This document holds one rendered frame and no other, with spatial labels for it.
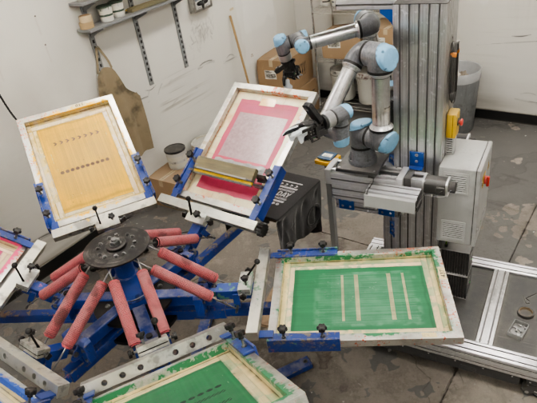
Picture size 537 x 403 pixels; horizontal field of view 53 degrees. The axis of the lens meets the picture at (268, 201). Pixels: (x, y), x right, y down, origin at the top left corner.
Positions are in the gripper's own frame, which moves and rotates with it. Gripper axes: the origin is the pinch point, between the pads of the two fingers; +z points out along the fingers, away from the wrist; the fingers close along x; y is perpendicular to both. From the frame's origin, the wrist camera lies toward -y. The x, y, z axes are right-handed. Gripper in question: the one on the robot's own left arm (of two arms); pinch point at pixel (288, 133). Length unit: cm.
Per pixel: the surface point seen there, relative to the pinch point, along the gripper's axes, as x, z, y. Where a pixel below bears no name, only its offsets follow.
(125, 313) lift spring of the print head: 16, 87, 48
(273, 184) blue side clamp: 37, -10, 37
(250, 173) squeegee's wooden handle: 47, -4, 31
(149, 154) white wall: 296, -41, 82
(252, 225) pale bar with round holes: 30, 12, 49
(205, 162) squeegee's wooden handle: 77, 5, 27
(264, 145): 61, -25, 26
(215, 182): 75, 4, 39
